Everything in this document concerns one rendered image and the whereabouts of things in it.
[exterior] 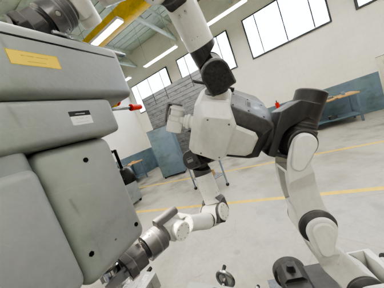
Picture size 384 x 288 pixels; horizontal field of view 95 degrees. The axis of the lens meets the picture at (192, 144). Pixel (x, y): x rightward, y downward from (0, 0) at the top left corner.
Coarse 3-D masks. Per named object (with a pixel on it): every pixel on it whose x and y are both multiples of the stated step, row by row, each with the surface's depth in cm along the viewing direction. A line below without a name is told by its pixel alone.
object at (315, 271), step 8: (280, 264) 106; (288, 264) 100; (296, 264) 102; (312, 264) 103; (280, 272) 103; (288, 272) 99; (296, 272) 98; (304, 272) 99; (312, 272) 99; (320, 272) 98; (280, 280) 100; (288, 280) 96; (296, 280) 95; (304, 280) 94; (312, 280) 95; (320, 280) 94; (328, 280) 92
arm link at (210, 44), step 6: (210, 42) 54; (204, 48) 54; (210, 48) 55; (192, 54) 57; (198, 54) 56; (204, 54) 55; (210, 54) 57; (216, 54) 64; (198, 60) 57; (204, 60) 56; (198, 66) 59
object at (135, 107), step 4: (132, 104) 60; (136, 104) 62; (140, 104) 64; (112, 108) 53; (116, 108) 54; (120, 108) 56; (124, 108) 57; (128, 108) 59; (132, 108) 60; (136, 108) 61; (140, 108) 64
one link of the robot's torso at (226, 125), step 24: (216, 96) 63; (240, 96) 72; (192, 120) 73; (216, 120) 62; (240, 120) 63; (264, 120) 64; (192, 144) 75; (216, 144) 69; (240, 144) 67; (264, 144) 70
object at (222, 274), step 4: (224, 268) 104; (220, 272) 103; (224, 272) 102; (228, 272) 102; (216, 276) 105; (220, 276) 104; (224, 276) 103; (228, 276) 101; (232, 276) 101; (220, 280) 105; (224, 280) 102; (228, 280) 102; (232, 280) 100; (220, 284) 105; (224, 284) 100; (228, 284) 103; (232, 284) 101
